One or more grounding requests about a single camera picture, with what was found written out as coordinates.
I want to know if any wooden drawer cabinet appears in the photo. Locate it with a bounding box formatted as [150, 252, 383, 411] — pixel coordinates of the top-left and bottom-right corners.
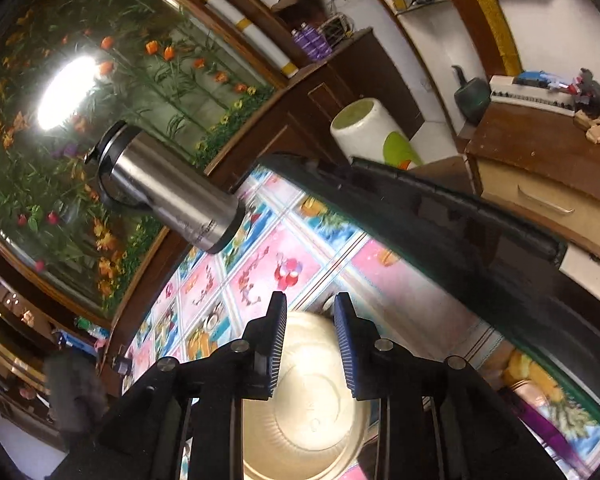
[463, 103, 600, 264]

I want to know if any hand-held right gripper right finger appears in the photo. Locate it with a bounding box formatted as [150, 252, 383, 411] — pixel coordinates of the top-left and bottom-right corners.
[333, 292, 566, 480]

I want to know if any dark green kettle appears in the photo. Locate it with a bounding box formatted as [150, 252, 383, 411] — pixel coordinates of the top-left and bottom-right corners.
[451, 64, 492, 125]

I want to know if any white toy keyboard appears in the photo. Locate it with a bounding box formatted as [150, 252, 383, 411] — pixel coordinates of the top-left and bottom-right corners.
[488, 74, 579, 117]

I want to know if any stainless steel thermos flask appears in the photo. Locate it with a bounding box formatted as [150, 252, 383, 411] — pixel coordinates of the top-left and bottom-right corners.
[84, 120, 242, 256]

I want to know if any white and yellow roll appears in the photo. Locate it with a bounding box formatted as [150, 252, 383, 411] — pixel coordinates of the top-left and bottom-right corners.
[199, 0, 299, 79]

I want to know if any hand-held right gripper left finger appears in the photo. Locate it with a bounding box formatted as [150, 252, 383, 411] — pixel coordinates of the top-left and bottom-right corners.
[50, 291, 288, 480]

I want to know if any wooden wall cabinet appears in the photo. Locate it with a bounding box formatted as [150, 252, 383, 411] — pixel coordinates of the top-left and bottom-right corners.
[204, 27, 427, 197]

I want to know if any cream plastic bowl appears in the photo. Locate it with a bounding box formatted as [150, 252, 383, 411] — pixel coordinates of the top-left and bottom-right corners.
[240, 310, 382, 480]

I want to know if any floral glass panel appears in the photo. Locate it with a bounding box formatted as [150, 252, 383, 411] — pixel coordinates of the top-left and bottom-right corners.
[0, 0, 277, 312]

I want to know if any gold glitter trim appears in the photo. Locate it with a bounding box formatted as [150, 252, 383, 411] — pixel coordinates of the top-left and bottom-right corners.
[451, 0, 524, 77]

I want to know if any wooden toy gun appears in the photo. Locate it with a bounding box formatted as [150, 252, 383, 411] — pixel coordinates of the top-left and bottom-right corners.
[572, 109, 600, 144]

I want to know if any wire basket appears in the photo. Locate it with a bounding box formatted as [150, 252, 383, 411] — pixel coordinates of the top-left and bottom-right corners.
[319, 12, 354, 47]

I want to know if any printed floral tablecloth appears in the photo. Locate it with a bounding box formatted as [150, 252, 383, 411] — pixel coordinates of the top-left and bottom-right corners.
[122, 167, 600, 480]

